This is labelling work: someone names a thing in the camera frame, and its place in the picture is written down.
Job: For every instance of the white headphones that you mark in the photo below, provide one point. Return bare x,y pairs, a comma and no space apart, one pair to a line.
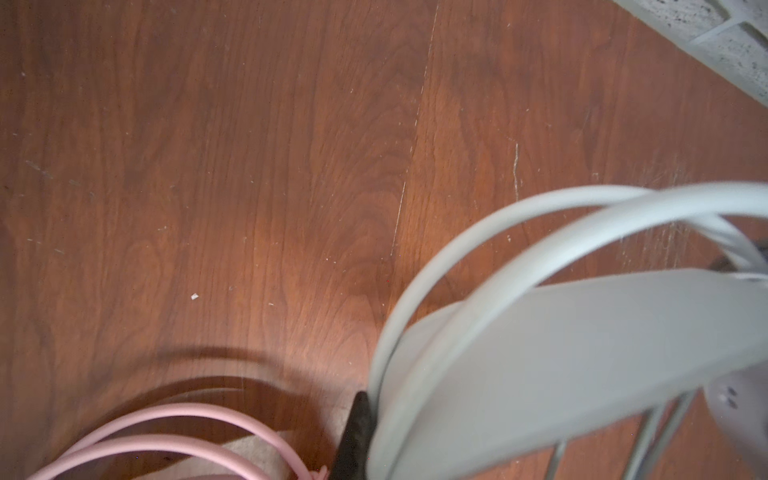
522,364

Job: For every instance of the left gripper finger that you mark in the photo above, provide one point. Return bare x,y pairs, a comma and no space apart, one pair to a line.
352,453

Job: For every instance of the pink headphones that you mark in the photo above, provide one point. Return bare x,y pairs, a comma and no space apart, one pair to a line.
97,444

